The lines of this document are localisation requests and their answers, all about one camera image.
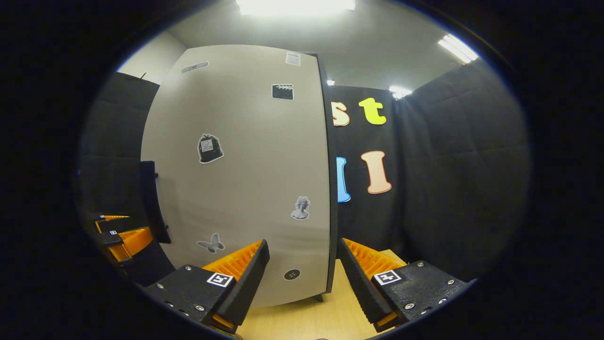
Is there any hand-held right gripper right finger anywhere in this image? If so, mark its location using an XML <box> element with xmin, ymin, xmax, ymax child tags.
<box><xmin>337</xmin><ymin>238</ymin><xmax>475</xmax><ymax>332</ymax></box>

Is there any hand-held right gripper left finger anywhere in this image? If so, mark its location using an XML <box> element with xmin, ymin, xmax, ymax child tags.
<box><xmin>143</xmin><ymin>238</ymin><xmax>270</xmax><ymax>333</ymax></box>

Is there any dark grey cabinet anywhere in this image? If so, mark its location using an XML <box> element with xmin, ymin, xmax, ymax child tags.
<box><xmin>302</xmin><ymin>51</ymin><xmax>340</xmax><ymax>303</ymax></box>

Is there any beige cabinet door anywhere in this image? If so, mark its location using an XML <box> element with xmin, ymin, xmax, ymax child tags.
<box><xmin>141</xmin><ymin>45</ymin><xmax>331</xmax><ymax>307</ymax></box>

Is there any black backdrop cloth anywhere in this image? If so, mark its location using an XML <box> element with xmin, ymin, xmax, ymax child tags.
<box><xmin>78</xmin><ymin>59</ymin><xmax>531</xmax><ymax>284</ymax></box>

